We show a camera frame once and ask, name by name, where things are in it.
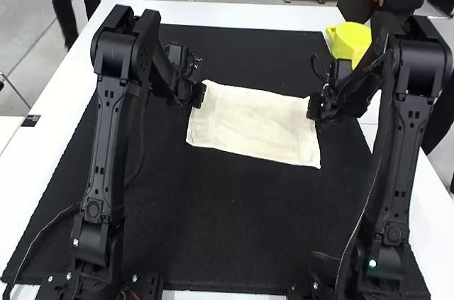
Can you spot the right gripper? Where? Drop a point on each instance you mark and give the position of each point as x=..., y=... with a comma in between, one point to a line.
x=319, y=108

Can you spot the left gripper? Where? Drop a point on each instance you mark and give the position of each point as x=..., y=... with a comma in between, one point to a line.
x=189, y=92

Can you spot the pale towel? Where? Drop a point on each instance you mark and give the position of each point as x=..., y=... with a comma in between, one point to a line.
x=248, y=126

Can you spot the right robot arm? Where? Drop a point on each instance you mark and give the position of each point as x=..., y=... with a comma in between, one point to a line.
x=408, y=137

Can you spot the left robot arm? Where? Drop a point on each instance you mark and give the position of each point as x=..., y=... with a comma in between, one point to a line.
x=110, y=119

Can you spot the yellow plastic container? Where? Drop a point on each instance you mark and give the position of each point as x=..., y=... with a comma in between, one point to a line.
x=347, y=41

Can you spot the black mat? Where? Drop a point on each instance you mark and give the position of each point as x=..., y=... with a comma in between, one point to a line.
x=220, y=208

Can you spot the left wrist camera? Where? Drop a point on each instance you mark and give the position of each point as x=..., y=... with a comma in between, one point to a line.
x=175, y=55

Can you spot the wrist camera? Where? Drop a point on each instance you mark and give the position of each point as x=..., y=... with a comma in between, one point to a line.
x=341, y=69
x=175, y=55

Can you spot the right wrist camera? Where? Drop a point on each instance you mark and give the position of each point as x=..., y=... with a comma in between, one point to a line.
x=341, y=69

